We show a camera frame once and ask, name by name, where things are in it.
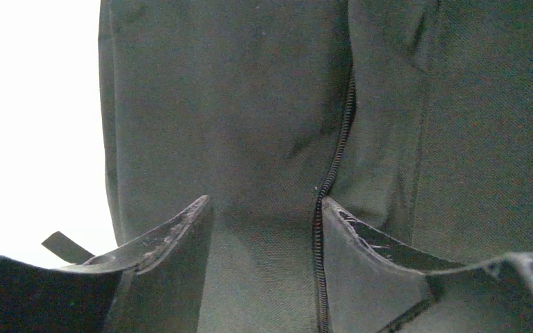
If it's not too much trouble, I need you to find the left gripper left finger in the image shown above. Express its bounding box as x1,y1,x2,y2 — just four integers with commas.
0,196,214,332

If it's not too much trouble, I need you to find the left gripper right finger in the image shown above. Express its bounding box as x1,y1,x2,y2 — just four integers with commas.
323,198,533,332

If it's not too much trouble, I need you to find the black backpack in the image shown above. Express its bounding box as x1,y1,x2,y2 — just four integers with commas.
41,0,533,333

